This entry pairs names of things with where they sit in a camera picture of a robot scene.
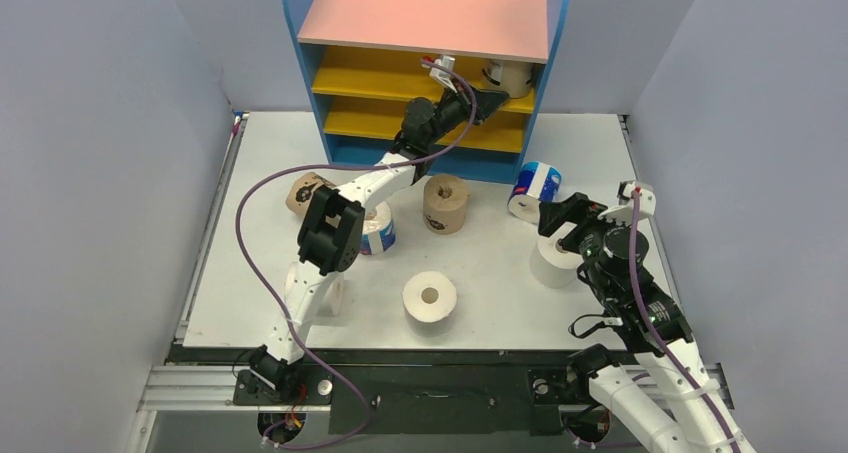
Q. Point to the brown printed paper roll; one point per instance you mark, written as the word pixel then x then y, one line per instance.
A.
pixel 302 191

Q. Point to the blue wrapped roll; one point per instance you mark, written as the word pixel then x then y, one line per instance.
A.
pixel 378 234
pixel 537 182

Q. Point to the white roll right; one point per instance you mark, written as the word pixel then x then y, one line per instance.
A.
pixel 552 265

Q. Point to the blue shelf with coloured boards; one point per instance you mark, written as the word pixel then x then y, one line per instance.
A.
pixel 361 64

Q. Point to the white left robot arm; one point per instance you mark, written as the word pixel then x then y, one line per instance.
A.
pixel 330 234

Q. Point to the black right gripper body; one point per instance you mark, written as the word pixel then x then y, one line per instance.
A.
pixel 569 213

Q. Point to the white roll centre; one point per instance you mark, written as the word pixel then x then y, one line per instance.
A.
pixel 429 297

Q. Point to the white roll lying left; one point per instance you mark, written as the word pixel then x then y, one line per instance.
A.
pixel 332 301

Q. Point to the blue wrapped roll left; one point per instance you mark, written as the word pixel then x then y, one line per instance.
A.
pixel 378 234

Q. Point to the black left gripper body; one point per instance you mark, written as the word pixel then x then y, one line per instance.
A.
pixel 460 107

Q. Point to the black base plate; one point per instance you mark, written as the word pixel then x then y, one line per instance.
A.
pixel 542 393

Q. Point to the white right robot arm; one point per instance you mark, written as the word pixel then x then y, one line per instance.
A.
pixel 693 417

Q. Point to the blue wrapped roll right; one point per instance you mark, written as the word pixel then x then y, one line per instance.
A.
pixel 537 182

